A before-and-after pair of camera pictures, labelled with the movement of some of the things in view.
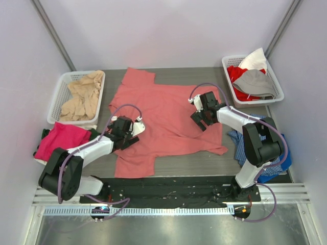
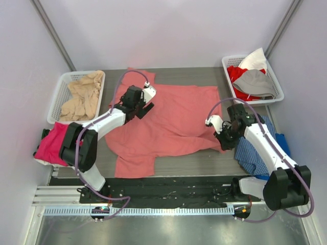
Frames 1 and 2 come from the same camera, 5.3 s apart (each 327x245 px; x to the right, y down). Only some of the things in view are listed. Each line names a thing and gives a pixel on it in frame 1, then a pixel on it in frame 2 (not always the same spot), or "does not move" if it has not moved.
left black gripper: [125, 140] → [140, 109]
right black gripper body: [202, 116] → [225, 138]
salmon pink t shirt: [170, 128] does not move
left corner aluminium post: [41, 12] does not move
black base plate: [172, 190] does not move
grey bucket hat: [257, 82] does not move
